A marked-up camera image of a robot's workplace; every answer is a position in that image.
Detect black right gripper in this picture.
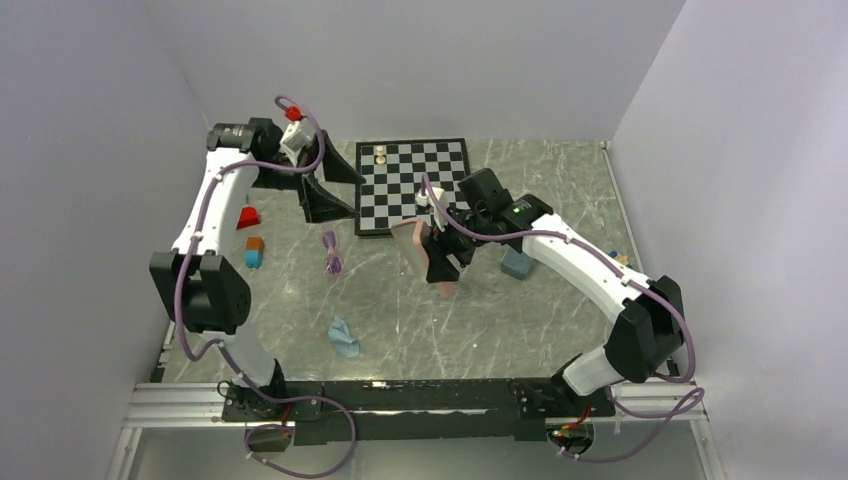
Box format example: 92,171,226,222
422,205,492,283

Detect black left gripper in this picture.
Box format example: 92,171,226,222
252,131,366,224

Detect pink glasses case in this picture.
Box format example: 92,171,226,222
390,218,430,282

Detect grey glasses case green lining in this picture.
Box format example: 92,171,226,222
500,248,536,281

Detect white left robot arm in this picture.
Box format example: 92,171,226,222
149,114,364,420

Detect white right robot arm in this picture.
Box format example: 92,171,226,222
413,168,690,416

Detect pink transparent sunglasses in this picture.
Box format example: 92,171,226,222
320,227,343,278

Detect black and white chessboard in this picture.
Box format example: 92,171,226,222
354,138,470,237

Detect grey toy hammer red head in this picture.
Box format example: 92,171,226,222
236,206,261,230

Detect orange and blue toy block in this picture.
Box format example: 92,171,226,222
245,236,265,269

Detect small blue cleaning cloth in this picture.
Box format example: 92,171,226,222
327,316,361,358

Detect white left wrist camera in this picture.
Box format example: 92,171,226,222
280,105,316,166

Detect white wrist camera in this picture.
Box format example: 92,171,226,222
415,186,447,231
280,105,316,166

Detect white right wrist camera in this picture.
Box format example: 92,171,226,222
415,186,447,231

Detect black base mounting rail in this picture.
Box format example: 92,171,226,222
220,377,615,446

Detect aluminium frame rail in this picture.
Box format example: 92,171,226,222
123,383,225,428

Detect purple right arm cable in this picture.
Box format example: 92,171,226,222
421,173,707,464

